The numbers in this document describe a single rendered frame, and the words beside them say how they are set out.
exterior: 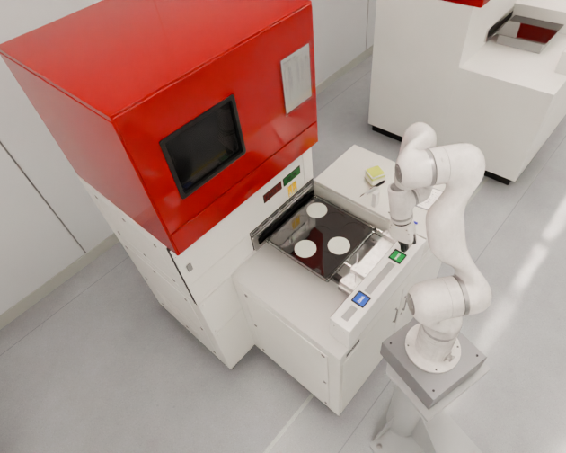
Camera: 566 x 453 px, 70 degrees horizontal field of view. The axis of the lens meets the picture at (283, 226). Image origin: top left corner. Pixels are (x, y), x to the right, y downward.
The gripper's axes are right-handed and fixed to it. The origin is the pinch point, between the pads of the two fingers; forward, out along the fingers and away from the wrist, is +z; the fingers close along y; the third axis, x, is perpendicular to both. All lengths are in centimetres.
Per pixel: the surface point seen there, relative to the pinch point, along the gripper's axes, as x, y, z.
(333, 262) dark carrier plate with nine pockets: -19.2, -23.4, 4.5
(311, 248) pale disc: -19.1, -35.8, 1.8
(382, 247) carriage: 1.9, -12.9, 8.7
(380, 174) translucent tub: 27.0, -28.2, -10.1
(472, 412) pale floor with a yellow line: -1, 33, 108
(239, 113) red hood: -29, -39, -71
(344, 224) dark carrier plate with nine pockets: 1.5, -32.7, 2.5
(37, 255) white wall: -105, -216, 21
